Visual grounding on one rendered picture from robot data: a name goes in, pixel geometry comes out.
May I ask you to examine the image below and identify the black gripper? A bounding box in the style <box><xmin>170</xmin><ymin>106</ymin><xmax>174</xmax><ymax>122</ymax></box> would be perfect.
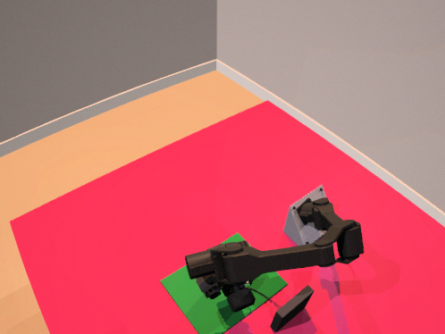
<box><xmin>222</xmin><ymin>283</ymin><xmax>255</xmax><ymax>313</ymax></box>

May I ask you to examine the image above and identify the green circuit board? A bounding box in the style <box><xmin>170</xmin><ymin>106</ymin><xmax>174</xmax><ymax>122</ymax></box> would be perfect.
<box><xmin>160</xmin><ymin>265</ymin><xmax>288</xmax><ymax>334</ymax></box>

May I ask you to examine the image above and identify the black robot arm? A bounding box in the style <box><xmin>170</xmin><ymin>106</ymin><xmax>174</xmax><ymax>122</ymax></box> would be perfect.
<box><xmin>185</xmin><ymin>197</ymin><xmax>365</xmax><ymax>299</ymax></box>

